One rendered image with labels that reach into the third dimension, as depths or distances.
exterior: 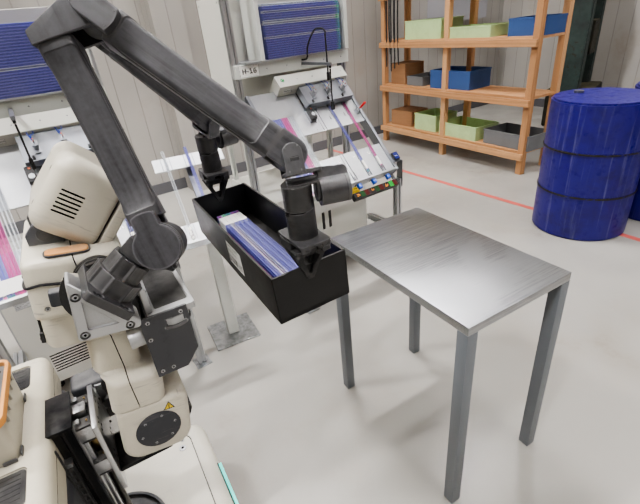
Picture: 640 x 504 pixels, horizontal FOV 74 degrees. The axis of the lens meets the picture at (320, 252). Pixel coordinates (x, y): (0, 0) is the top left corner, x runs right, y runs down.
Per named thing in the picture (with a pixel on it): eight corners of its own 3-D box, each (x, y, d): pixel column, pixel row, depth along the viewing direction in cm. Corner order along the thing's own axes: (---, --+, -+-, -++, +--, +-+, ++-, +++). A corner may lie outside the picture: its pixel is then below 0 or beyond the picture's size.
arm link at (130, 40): (84, 34, 73) (58, 5, 62) (102, 6, 73) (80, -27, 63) (289, 178, 83) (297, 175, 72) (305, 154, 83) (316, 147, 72)
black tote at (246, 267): (201, 231, 132) (191, 198, 126) (251, 214, 138) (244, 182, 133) (281, 325, 87) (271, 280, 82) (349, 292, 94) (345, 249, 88)
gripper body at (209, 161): (219, 168, 132) (213, 145, 128) (230, 176, 124) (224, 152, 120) (198, 174, 129) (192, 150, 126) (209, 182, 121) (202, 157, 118)
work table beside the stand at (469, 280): (451, 504, 151) (468, 328, 113) (343, 384, 205) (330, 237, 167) (533, 441, 170) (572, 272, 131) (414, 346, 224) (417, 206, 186)
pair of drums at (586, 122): (722, 211, 322) (776, 76, 276) (610, 260, 278) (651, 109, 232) (617, 183, 387) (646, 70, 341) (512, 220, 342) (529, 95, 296)
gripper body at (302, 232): (306, 228, 88) (301, 195, 85) (332, 246, 80) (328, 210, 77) (278, 238, 86) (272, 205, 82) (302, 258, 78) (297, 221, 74)
